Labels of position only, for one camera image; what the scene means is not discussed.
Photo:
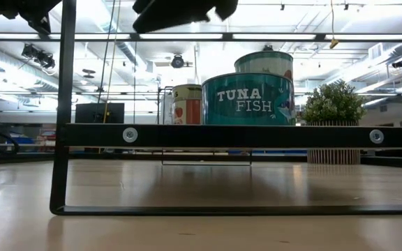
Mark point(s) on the black ceiling disc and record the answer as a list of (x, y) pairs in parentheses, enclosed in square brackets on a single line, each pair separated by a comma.
[(88, 71)]

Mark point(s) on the blue storage bin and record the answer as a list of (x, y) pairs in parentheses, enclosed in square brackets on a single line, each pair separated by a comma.
[(23, 140)]

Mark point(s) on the black overhead crossbar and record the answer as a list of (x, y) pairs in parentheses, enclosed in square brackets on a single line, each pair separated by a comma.
[(274, 36)]

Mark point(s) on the potted plant in slatted pot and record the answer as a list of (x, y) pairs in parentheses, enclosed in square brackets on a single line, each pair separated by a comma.
[(331, 102)]

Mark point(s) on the tomato label tin can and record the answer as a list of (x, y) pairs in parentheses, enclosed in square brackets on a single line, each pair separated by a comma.
[(187, 104)]

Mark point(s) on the green polka dot peas can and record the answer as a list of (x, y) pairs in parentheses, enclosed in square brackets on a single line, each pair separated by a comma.
[(264, 64)]

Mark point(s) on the round black ceiling lamp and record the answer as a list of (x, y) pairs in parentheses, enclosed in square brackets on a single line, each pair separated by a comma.
[(177, 61)]

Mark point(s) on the black ceiling spotlight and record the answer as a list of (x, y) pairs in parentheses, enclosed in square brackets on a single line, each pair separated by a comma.
[(47, 62), (30, 51)]

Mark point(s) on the teal tuna fish can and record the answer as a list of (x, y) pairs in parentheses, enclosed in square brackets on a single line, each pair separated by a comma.
[(248, 101)]

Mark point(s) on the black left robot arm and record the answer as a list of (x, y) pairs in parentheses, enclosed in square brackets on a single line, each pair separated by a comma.
[(12, 8)]

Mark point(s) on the black aluminium table frame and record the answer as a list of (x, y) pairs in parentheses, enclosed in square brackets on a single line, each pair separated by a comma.
[(117, 157)]

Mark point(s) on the black hanging camera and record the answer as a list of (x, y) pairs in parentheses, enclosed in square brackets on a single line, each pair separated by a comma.
[(267, 47)]

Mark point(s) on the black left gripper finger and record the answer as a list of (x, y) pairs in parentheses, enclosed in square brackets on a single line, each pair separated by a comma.
[(166, 15)]

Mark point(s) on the small black ceiling device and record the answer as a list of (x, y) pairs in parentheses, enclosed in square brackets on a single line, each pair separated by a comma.
[(400, 63)]

